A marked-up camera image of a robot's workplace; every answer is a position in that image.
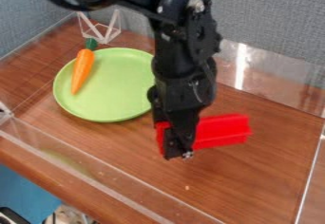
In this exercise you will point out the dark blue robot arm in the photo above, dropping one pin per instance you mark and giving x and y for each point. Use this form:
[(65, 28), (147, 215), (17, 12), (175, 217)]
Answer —
[(186, 42)]

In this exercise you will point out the green round plate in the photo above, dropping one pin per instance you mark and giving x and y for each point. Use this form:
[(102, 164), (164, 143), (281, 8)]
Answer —
[(114, 93)]

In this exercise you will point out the orange toy carrot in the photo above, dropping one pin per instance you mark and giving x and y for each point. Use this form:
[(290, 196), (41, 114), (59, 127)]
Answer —
[(83, 65)]

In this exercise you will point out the clear acrylic enclosure wall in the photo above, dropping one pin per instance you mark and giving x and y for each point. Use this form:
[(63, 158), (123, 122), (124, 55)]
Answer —
[(103, 166)]

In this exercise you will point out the red rectangular block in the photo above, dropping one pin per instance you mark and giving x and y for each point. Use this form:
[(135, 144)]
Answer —
[(215, 131)]

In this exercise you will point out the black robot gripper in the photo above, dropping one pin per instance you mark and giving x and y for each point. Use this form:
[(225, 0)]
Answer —
[(180, 96)]

